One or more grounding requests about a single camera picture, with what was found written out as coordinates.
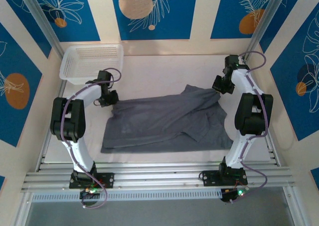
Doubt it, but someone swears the grey t-shirt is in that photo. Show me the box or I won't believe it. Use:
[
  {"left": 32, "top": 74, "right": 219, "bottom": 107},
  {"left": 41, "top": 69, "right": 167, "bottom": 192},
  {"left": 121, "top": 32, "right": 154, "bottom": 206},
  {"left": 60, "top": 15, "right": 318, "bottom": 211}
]
[{"left": 100, "top": 84, "right": 234, "bottom": 155}]

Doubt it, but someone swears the white plastic mesh basket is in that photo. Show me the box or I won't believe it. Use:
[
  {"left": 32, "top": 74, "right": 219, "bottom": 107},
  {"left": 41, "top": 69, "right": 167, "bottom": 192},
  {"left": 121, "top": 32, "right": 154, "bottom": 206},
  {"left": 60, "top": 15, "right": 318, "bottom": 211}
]
[{"left": 59, "top": 43, "right": 125, "bottom": 85}]

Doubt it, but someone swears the circuit board with green light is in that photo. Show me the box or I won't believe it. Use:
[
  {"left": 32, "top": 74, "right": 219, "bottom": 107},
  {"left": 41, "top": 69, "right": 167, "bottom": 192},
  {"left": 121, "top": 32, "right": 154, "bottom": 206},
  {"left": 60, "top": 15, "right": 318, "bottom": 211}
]
[
  {"left": 79, "top": 188, "right": 101, "bottom": 201},
  {"left": 220, "top": 187, "right": 247, "bottom": 204}
]

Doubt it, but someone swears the aluminium frame post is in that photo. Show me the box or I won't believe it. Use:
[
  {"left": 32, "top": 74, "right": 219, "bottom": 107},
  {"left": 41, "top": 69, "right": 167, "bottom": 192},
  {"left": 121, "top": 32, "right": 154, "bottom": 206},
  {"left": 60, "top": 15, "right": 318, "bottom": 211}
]
[
  {"left": 243, "top": 0, "right": 292, "bottom": 62},
  {"left": 18, "top": 0, "right": 66, "bottom": 60}
]

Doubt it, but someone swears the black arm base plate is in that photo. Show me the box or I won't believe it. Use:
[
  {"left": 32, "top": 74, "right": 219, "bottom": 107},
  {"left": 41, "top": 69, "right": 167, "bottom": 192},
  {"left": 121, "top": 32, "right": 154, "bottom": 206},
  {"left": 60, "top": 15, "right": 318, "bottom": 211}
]
[
  {"left": 69, "top": 172, "right": 115, "bottom": 189},
  {"left": 199, "top": 170, "right": 248, "bottom": 187}
]

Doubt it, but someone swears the aluminium base frame rail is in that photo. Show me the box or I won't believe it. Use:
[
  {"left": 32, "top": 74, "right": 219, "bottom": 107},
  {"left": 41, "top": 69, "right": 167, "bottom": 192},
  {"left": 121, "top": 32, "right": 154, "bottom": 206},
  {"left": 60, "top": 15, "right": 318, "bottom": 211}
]
[{"left": 21, "top": 162, "right": 296, "bottom": 192}]

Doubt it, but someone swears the grey slotted cable duct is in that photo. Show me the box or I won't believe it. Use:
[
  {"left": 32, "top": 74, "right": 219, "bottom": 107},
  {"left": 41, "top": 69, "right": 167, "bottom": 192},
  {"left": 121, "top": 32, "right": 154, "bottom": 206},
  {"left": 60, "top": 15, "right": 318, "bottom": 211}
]
[{"left": 31, "top": 188, "right": 222, "bottom": 203}]

